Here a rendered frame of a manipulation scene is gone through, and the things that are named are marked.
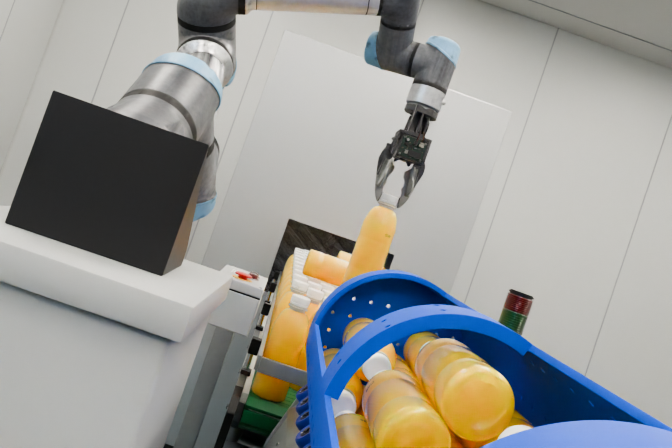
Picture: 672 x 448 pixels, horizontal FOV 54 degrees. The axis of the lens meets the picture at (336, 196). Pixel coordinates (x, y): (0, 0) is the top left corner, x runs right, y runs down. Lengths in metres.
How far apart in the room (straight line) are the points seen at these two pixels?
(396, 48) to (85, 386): 0.94
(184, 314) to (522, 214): 5.11
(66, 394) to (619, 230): 5.50
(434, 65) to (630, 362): 4.98
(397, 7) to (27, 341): 0.93
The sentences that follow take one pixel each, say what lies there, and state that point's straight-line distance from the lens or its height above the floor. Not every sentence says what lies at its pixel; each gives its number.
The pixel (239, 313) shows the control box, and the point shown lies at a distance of 1.34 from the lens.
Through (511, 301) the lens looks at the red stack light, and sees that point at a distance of 1.67.
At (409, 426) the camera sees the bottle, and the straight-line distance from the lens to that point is 0.66.
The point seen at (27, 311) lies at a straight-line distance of 0.75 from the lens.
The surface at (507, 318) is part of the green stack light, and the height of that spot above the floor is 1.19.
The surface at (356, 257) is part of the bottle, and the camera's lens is 1.38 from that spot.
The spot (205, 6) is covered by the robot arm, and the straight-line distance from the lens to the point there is 1.32.
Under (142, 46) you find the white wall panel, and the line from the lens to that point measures 5.78.
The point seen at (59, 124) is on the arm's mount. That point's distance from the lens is 0.84.
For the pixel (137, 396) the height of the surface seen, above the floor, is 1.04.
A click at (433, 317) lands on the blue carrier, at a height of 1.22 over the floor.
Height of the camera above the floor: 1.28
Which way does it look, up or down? 2 degrees up
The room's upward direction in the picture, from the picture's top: 19 degrees clockwise
